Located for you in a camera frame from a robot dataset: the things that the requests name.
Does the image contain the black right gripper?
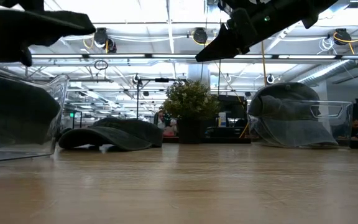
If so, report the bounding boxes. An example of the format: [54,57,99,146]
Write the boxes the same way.
[195,0,279,62]

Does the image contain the dark olive baseball cap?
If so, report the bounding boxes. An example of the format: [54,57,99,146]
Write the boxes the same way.
[58,117,164,152]
[0,9,96,68]
[0,72,61,146]

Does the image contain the clear plastic bin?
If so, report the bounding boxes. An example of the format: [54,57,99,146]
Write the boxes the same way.
[0,60,70,164]
[247,100,353,149]

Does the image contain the green artificial plant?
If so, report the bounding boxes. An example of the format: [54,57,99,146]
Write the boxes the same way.
[159,79,222,123]

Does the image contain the ceiling light strip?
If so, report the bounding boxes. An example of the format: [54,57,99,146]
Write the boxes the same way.
[31,53,358,61]

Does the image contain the black plant pot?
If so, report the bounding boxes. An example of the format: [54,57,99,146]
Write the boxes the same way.
[177,119,205,145]

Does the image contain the black ceiling cable reel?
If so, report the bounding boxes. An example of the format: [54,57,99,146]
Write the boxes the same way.
[93,27,117,54]
[333,27,353,47]
[192,27,209,46]

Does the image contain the yellow hanging cable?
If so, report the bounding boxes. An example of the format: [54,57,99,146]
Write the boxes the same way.
[260,40,267,86]

